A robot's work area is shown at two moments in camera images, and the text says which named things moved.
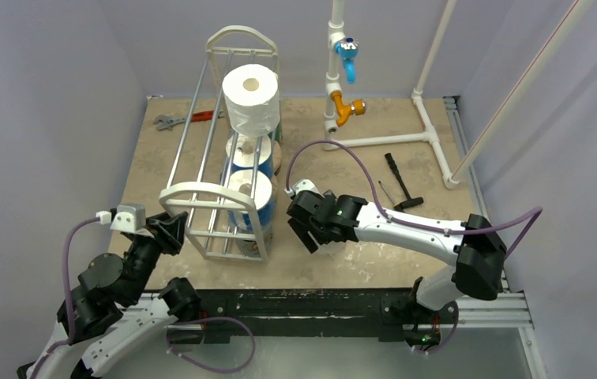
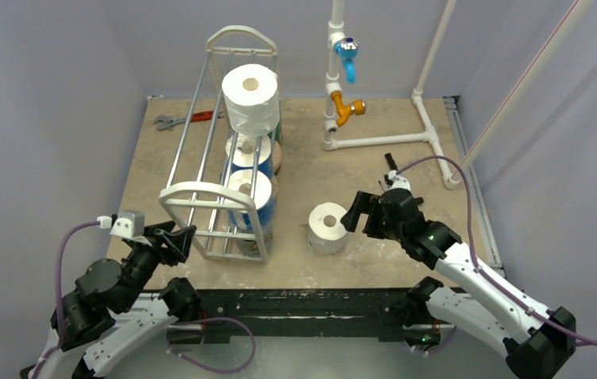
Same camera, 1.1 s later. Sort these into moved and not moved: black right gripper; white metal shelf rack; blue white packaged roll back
Moved: black right gripper
Not moved: white metal shelf rack; blue white packaged roll back
